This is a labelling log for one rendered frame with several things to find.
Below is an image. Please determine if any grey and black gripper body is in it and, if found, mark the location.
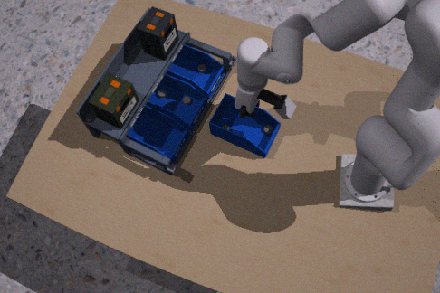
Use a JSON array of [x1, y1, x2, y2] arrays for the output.
[[235, 85, 261, 114]]

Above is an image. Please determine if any black case with orange latches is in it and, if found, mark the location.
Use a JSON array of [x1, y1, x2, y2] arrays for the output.
[[137, 6, 179, 61]]

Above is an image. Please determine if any dark grey shelf rack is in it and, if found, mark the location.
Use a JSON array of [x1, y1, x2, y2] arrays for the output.
[[76, 8, 237, 175]]

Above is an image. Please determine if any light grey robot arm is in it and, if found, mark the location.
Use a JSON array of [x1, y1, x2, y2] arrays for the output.
[[237, 0, 440, 202]]

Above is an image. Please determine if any dark green case with orange latches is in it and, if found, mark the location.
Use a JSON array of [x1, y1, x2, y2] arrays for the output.
[[88, 73, 139, 129]]

